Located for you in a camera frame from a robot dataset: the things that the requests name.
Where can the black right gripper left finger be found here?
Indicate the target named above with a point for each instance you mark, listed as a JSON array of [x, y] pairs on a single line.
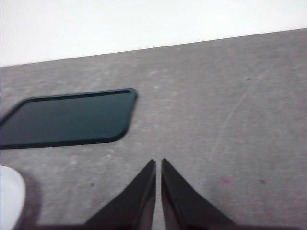
[[134, 206]]

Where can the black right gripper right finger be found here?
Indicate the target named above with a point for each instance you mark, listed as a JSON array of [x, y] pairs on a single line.
[[182, 206]]

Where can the pale grey round plate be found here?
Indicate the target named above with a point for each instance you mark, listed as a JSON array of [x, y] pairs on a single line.
[[10, 198]]

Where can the dark rectangular tray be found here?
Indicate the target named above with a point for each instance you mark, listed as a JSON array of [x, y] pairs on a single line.
[[69, 117]]

